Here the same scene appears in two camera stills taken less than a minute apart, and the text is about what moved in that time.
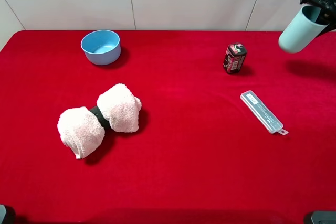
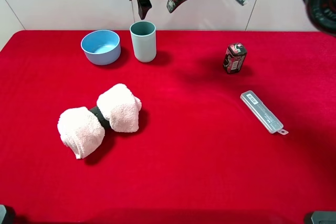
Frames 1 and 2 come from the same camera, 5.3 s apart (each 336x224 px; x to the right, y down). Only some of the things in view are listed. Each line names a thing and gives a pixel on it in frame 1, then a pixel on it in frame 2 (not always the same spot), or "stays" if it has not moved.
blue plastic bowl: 101,47 stays
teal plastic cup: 303,31 -> 144,40
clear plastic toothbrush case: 271,121 stays
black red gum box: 234,57 stays
